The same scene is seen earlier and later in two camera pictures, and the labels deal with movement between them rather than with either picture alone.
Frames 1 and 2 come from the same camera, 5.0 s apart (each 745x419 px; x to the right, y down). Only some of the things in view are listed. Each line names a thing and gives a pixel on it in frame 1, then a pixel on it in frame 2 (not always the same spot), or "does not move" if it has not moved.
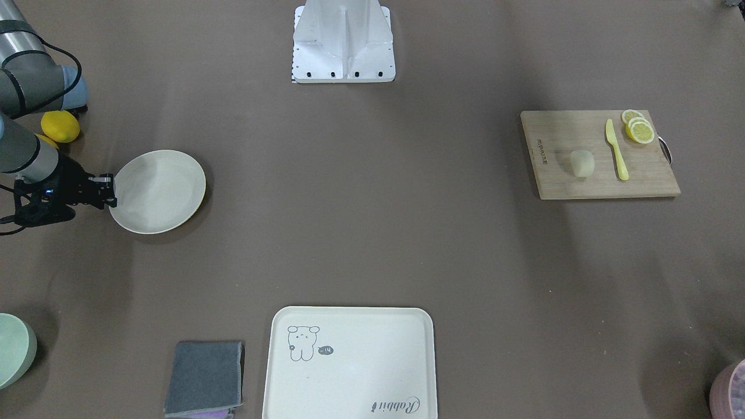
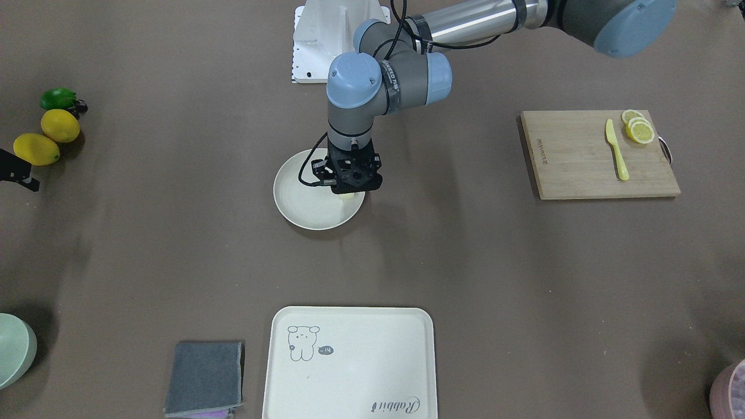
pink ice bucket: (727, 395) does not move
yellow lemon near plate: (60, 125) does not move
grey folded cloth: (205, 376) does not move
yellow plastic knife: (622, 169) does not move
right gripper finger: (105, 180) to (34, 185)
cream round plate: (158, 192) to (312, 207)
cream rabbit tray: (347, 362) does not move
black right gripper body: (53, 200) to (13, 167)
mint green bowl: (18, 349) does not move
